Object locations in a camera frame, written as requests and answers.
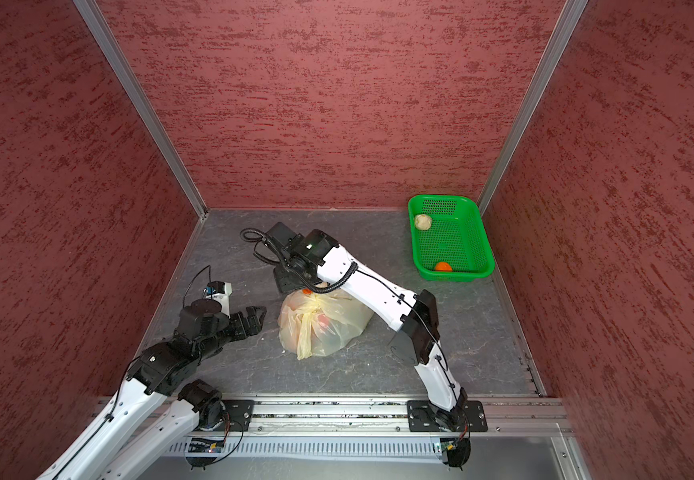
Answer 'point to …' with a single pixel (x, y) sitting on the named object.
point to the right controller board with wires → (458, 451)
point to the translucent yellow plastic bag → (321, 324)
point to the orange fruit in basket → (443, 267)
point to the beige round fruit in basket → (423, 221)
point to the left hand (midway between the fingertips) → (252, 320)
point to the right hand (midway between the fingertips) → (293, 288)
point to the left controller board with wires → (207, 451)
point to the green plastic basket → (450, 240)
